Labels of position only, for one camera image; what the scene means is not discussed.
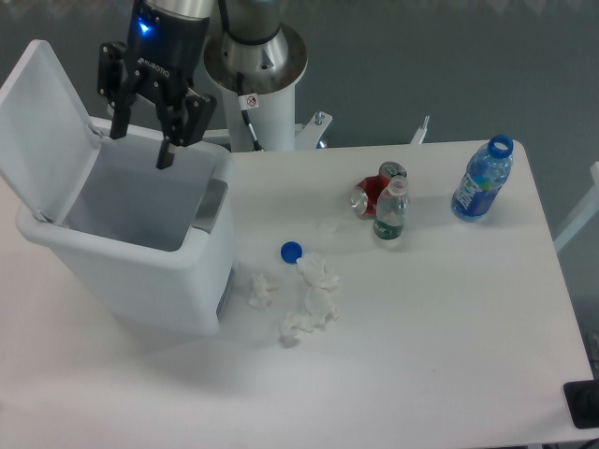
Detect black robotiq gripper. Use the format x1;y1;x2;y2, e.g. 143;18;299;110
97;1;216;169

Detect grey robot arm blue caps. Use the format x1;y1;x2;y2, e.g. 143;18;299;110
97;1;307;168

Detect white trash bin with lid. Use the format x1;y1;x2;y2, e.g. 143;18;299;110
1;40;237;336

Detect small white paper ball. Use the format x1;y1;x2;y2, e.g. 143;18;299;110
248;273;278;310

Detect upper white paper ball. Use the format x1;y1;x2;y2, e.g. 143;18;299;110
297;253;341;292

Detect middle white paper ball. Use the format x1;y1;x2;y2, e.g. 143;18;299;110
304;287;339;326

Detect lower white paper ball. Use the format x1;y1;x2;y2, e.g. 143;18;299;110
279;312;323;347

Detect blue bottle cap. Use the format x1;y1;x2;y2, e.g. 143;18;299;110
280;240;303;265

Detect crushed red soda can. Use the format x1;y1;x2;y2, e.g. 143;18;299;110
349;161;407;219

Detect clear green label bottle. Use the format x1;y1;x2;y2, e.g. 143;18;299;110
373;175;409;240

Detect blue plastic bottle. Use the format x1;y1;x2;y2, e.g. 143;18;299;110
451;134;514;222

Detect black device at edge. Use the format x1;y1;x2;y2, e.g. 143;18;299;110
563;380;598;429

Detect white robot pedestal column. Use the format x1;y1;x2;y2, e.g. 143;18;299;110
221;87;296;152

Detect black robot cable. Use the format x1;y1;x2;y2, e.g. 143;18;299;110
217;0;266;153

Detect white frame at right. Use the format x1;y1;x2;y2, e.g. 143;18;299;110
553;162;598;253

